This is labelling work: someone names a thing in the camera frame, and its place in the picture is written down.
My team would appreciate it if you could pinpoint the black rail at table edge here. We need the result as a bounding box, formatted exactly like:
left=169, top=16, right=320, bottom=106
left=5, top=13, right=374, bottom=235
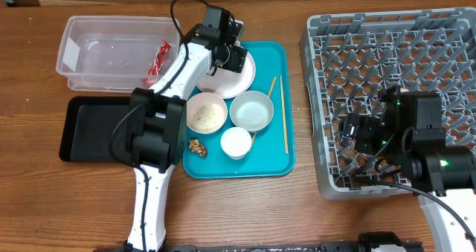
left=161, top=231, right=424, bottom=252

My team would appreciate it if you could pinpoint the grey bowl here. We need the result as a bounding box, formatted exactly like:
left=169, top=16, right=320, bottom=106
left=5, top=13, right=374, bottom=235
left=229, top=91, right=274, bottom=132

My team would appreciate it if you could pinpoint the black tray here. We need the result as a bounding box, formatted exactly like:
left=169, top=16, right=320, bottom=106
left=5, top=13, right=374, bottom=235
left=59, top=96, right=129, bottom=163

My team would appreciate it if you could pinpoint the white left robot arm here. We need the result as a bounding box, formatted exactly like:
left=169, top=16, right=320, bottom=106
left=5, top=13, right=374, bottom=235
left=108, top=4, right=248, bottom=251

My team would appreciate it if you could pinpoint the white cup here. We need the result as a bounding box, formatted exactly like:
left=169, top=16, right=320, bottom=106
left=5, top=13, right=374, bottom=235
left=220, top=127, right=252, bottom=160

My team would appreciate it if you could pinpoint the brown food scrap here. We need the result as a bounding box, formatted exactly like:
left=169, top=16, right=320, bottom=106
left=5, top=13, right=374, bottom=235
left=188, top=138, right=208, bottom=158

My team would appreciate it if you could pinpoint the pink bowl with rice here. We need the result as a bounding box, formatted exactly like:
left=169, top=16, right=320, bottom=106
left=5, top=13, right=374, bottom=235
left=187, top=92, right=228, bottom=135

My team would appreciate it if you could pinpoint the left wooden chopstick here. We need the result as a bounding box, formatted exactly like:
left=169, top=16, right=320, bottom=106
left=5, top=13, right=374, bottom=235
left=252, top=77, right=277, bottom=145

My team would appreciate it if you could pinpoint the clear plastic bin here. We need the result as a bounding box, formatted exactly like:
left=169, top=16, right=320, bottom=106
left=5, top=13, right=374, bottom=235
left=56, top=16, right=179, bottom=93

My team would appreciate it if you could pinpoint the teal serving tray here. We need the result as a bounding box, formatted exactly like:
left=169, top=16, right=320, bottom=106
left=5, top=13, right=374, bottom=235
left=182, top=41, right=296, bottom=179

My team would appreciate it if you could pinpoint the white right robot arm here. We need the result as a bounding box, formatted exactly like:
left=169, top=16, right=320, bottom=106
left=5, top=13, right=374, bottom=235
left=338, top=85, right=475, bottom=251

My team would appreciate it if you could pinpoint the grey dishwasher rack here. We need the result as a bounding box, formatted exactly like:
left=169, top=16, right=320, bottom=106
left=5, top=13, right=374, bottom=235
left=299, top=7, right=475, bottom=200

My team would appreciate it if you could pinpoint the white round plate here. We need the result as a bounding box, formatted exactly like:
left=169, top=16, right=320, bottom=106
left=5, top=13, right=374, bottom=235
left=197, top=53, right=256, bottom=99

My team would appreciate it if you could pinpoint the red snack wrapper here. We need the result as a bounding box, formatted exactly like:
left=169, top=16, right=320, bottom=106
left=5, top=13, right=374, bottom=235
left=143, top=40, right=171, bottom=87

